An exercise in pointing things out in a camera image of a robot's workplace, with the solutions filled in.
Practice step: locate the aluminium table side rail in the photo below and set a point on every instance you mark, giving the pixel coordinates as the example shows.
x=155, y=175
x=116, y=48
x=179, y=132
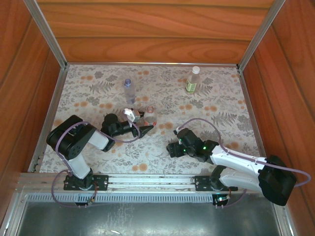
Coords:
x=49, y=118
x=246, y=98

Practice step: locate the floral tablecloth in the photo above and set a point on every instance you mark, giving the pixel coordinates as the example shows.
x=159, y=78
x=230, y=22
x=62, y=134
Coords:
x=160, y=78

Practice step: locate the clear bottle with red label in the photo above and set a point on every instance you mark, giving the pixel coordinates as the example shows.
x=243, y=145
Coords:
x=150, y=116

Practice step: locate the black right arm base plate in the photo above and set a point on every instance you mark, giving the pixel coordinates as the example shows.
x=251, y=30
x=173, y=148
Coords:
x=201, y=183

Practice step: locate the aluminium frame post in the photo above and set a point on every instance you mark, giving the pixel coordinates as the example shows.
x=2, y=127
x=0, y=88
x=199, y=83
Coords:
x=261, y=32
x=46, y=32

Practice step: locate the small circuit board with LED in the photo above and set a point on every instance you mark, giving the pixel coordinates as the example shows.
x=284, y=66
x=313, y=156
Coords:
x=221, y=198

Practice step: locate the aluminium mounting rail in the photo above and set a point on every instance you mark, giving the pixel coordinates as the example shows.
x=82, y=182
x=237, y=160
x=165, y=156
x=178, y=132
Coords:
x=147, y=180

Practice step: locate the clear purple-tinted bottle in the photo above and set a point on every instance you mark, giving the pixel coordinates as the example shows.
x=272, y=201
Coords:
x=129, y=92

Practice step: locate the clear bottle with green label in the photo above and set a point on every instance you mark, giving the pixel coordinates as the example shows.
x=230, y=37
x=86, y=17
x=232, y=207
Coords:
x=192, y=84

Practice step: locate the shiny metal sheet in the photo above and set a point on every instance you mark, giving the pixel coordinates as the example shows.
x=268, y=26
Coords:
x=147, y=221

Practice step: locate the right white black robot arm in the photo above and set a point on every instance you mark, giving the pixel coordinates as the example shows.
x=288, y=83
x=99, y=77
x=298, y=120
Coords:
x=236, y=157

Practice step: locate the long aluminium table edge rail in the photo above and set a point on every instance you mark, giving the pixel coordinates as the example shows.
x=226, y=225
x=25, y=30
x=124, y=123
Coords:
x=147, y=64

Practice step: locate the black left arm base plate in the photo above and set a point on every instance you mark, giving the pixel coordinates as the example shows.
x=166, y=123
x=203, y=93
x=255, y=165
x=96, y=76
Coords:
x=101, y=183

